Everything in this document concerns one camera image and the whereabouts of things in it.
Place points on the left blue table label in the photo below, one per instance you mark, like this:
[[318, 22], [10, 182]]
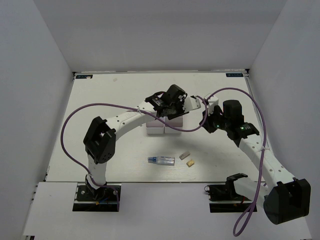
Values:
[[84, 76]]

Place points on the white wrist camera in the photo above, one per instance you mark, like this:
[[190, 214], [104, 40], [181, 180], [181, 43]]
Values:
[[191, 103], [212, 99]]

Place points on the white compartment organizer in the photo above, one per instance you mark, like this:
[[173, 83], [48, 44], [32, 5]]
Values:
[[155, 127], [177, 123]]

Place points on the blue clear spray bottle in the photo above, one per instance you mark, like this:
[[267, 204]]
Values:
[[162, 160]]

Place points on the right white compartment organizer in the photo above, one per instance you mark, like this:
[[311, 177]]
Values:
[[177, 123]]

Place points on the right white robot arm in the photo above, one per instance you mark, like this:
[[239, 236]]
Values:
[[284, 197]]

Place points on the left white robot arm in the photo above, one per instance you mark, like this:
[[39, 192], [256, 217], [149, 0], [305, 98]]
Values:
[[100, 139]]

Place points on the blue table label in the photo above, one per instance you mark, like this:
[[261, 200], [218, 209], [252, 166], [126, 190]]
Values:
[[234, 75], [84, 76]]

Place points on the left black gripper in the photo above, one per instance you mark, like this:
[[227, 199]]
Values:
[[181, 111]]

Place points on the left white compartment organizer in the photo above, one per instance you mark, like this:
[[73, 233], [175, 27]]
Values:
[[155, 127]]

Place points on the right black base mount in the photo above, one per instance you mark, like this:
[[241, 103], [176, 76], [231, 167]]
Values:
[[224, 198]]

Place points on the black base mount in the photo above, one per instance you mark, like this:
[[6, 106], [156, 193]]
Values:
[[224, 198], [104, 201]]

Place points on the right blue table label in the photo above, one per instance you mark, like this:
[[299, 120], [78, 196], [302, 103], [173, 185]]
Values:
[[234, 75]]

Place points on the grey eraser block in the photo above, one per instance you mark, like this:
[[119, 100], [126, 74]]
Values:
[[184, 155]]

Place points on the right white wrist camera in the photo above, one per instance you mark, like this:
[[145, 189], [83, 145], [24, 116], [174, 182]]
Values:
[[212, 99]]

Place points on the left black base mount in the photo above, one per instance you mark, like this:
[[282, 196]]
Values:
[[104, 201]]

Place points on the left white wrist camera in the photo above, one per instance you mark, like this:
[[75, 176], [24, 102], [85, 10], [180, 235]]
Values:
[[191, 103]]

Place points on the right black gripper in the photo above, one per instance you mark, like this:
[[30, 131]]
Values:
[[207, 124]]

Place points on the tan eraser block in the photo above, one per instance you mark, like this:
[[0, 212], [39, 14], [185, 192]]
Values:
[[190, 163]]

